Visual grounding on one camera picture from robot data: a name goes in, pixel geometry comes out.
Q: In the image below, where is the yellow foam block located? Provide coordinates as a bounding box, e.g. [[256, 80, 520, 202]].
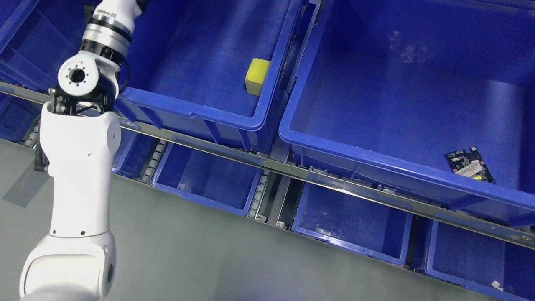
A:
[[245, 58, 271, 97]]

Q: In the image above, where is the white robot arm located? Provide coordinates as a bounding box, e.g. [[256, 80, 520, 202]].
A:
[[19, 0, 149, 301]]

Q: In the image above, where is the metal roller shelf rack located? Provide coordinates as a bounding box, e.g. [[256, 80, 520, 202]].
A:
[[1, 82, 534, 249]]

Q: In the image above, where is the blue plastic bin lower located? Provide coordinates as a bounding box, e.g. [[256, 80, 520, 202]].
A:
[[292, 183, 413, 265], [152, 143, 262, 216], [423, 221, 535, 301]]

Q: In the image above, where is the blue plastic bin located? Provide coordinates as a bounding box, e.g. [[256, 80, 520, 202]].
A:
[[292, 183, 413, 265], [115, 0, 303, 153], [279, 0, 535, 227], [423, 221, 535, 301], [152, 143, 262, 216]]

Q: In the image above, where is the black circuit board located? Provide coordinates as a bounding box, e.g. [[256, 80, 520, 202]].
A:
[[444, 146, 495, 184]]

